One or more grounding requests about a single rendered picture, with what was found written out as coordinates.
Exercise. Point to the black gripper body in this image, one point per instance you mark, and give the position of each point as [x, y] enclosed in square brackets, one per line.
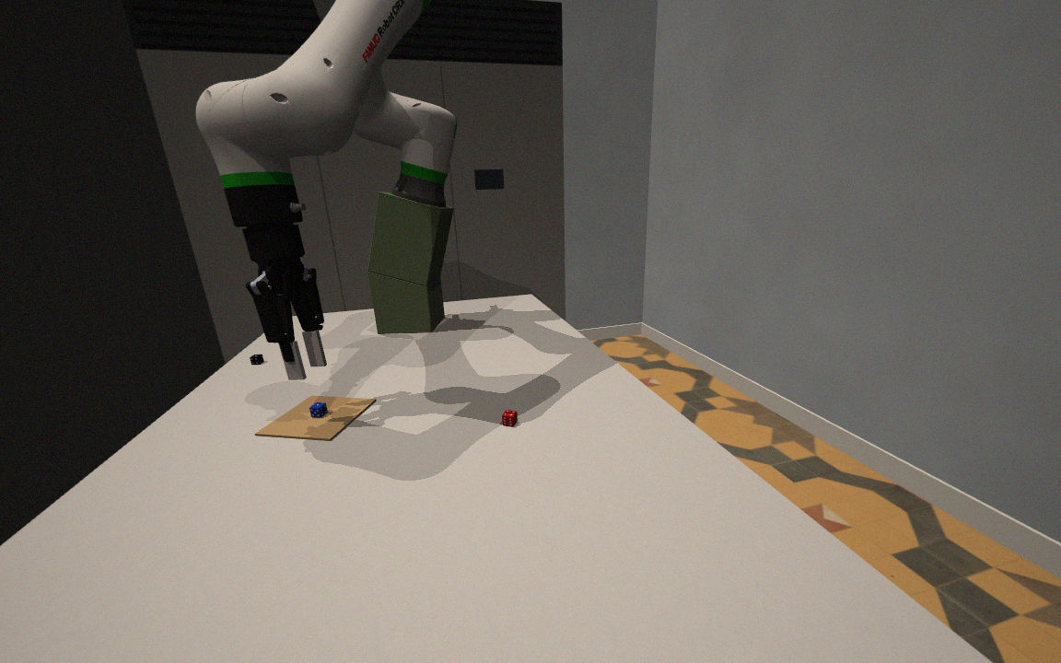
[276, 250]

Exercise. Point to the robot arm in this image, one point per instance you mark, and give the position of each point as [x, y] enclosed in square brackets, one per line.
[309, 107]

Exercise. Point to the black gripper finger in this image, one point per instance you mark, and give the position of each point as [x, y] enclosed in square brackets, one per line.
[272, 309]
[306, 302]

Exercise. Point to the tan flat square mat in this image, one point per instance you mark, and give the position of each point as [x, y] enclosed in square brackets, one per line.
[298, 423]

